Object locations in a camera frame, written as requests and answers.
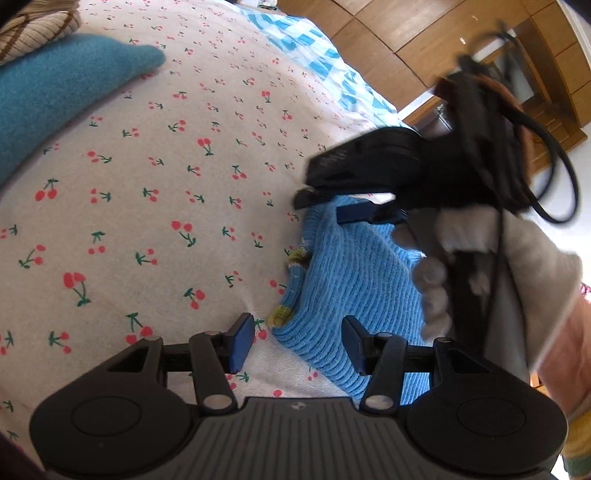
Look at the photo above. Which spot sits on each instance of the beige brown striped cloth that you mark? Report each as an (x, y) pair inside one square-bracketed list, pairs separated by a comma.
[(32, 32)]

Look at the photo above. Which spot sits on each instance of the teal cloth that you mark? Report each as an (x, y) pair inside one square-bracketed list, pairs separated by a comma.
[(60, 101)]

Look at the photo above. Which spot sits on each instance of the cherry print bed sheet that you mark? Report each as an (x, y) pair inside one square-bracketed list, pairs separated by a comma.
[(161, 207)]

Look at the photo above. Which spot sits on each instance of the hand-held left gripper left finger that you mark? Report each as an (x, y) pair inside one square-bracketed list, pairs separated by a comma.
[(241, 344)]

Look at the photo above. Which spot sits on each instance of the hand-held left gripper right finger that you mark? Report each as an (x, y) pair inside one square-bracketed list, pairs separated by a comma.
[(353, 346)]

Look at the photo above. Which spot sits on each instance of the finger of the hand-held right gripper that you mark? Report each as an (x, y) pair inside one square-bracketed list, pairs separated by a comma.
[(360, 213), (314, 197)]

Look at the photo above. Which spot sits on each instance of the person's right hand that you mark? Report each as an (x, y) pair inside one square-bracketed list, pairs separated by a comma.
[(531, 263)]

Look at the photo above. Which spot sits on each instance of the blue white diamond quilt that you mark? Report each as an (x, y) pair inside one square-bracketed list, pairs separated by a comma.
[(323, 60)]

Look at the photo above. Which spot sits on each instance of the blue knit sweater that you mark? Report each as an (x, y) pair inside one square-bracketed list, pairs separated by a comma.
[(355, 295)]

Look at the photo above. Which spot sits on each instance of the wooden wardrobe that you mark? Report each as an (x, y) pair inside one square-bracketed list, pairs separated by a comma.
[(415, 37)]

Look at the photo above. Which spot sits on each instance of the person's right forearm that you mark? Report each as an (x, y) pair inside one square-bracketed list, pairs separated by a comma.
[(568, 360)]

